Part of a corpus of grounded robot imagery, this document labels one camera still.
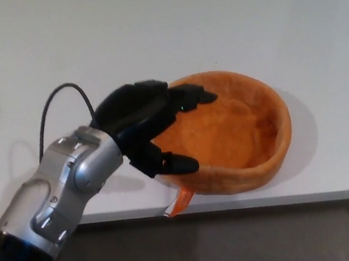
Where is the orange soft plush plate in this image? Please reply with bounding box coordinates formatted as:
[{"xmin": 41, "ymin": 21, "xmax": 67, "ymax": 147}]
[{"xmin": 143, "ymin": 63, "xmax": 301, "ymax": 218}]

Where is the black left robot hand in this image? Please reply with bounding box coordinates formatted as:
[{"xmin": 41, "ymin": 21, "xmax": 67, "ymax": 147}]
[{"xmin": 86, "ymin": 73, "xmax": 226, "ymax": 185}]

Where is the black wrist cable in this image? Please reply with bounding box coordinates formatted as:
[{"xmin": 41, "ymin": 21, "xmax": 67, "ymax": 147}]
[{"xmin": 29, "ymin": 80, "xmax": 102, "ymax": 161}]

